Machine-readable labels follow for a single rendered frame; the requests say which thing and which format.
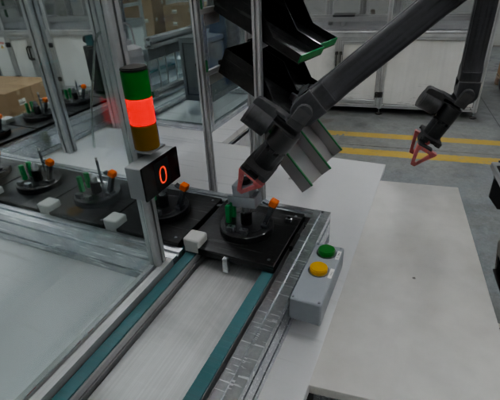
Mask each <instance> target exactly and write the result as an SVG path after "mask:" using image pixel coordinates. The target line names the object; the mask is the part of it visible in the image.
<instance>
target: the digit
mask: <svg viewBox="0 0 500 400"><path fill-rule="evenodd" d="M153 166H154V171H155V175H156V183H157V188H158V192H159V191H160V190H161V189H163V188H164V187H165V186H166V185H167V184H169V183H170V182H171V175H170V170H169V164H168V159H167V156H165V157H164V158H163V159H161V160H160V161H159V162H157V163H155V164H154V165H153Z"/></svg>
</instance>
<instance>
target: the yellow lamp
mask: <svg viewBox="0 0 500 400"><path fill-rule="evenodd" d="M130 128H131V132H132V136H133V143H134V148H135V149H136V150H137V151H141V152H146V151H151V150H154V149H157V148H158V147H159V146H160V139H159V134H158V129H157V124H156V122H155V123H154V124H152V125H148V126H142V127H136V126H131V125H130Z"/></svg>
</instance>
